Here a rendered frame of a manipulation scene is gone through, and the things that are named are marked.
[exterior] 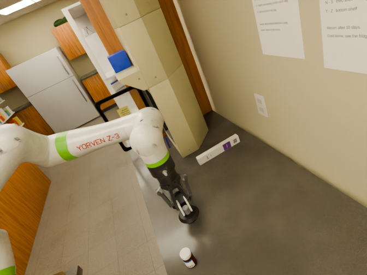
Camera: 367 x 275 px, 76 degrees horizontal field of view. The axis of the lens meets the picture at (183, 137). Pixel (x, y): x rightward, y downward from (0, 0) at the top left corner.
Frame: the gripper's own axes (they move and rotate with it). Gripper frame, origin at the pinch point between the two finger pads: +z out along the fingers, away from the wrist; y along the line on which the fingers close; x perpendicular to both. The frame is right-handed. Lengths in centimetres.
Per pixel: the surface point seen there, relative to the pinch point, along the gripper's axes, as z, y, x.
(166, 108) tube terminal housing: -22, 16, 46
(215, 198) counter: 10.4, 13.8, 4.2
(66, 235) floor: 107, -137, 161
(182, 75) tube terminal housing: -31, 34, 57
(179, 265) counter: 10.1, -12.0, -14.6
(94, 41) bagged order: -60, -1, 188
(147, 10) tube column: -67, 29, 52
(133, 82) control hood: -42, 7, 46
